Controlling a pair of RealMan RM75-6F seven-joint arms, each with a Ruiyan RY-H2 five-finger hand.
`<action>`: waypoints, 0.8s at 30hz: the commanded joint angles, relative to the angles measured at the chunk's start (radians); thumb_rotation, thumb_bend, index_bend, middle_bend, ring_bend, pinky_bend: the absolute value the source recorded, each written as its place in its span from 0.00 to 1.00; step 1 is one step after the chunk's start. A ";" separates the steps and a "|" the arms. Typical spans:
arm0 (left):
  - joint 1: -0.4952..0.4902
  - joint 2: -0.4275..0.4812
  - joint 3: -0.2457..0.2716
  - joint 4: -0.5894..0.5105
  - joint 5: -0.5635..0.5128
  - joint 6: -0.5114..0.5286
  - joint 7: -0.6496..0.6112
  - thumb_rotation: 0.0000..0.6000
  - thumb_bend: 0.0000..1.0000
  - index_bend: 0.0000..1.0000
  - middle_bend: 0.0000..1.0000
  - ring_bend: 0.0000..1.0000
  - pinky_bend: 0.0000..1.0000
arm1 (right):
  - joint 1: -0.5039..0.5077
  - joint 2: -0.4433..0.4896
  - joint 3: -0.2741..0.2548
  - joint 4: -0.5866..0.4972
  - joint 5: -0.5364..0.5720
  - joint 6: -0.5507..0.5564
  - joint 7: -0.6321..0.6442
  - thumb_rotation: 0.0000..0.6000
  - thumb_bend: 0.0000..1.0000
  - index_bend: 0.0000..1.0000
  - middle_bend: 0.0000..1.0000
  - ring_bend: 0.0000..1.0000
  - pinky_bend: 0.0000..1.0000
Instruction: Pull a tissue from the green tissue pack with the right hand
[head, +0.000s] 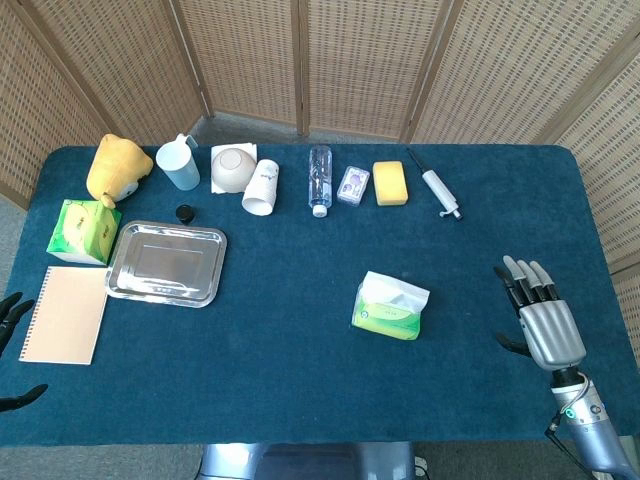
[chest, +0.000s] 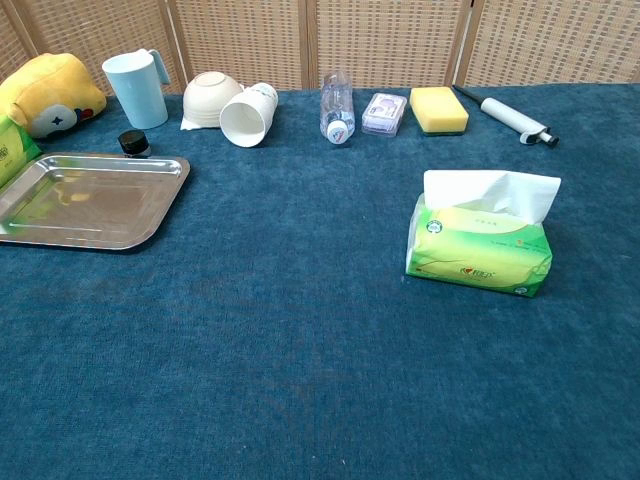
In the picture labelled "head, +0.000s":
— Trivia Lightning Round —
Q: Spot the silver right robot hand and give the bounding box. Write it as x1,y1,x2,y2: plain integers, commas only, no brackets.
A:
493,255,588,372

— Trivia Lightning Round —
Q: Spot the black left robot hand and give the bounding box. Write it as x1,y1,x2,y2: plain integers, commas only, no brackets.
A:
0,292,49,414

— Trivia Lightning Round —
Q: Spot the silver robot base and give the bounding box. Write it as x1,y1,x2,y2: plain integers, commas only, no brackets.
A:
198,442,417,480

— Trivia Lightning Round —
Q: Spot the beige spiral notebook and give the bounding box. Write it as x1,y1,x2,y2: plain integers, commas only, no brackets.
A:
18,265,110,367

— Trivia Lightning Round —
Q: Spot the green tissue box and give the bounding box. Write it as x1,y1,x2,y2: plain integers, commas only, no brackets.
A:
46,198,123,266

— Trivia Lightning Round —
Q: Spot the green soft tissue pack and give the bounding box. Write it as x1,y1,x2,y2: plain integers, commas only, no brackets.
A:
350,270,431,342

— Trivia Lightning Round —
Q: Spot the stainless steel tray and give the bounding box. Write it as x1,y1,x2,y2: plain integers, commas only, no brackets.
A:
104,220,228,309

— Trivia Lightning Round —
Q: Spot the white pipette tool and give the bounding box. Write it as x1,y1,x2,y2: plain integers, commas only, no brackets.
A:
406,148,464,222

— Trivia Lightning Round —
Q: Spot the yellow plush toy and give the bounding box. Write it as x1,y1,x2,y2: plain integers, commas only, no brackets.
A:
85,133,155,210

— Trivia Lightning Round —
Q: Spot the yellow sponge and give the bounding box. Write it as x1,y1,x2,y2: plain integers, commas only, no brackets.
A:
372,160,410,207

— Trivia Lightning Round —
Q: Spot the translucent plastic measuring cup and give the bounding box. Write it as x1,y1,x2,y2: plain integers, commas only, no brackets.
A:
155,133,201,192

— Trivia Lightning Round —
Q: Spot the small purple printed pack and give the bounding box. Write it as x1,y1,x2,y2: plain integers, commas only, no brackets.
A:
336,165,371,207

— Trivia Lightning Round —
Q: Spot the white bowl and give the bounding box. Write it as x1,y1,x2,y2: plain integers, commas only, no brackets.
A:
209,142,260,195

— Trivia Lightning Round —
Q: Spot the blue table cloth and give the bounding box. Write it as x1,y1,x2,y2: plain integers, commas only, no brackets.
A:
0,143,640,447

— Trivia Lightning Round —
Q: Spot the beige bowl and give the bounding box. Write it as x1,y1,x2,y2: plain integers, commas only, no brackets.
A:
211,146,260,193

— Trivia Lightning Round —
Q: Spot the clear plastic water bottle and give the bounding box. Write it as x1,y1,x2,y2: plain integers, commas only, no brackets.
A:
307,144,334,218

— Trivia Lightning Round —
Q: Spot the white paper cup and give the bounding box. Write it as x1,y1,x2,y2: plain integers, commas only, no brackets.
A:
241,158,280,217

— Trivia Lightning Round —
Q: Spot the woven folding screen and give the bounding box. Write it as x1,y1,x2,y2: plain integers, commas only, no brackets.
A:
0,0,640,361

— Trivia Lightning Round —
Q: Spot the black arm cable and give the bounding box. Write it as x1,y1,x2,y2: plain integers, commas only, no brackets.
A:
544,372,594,476

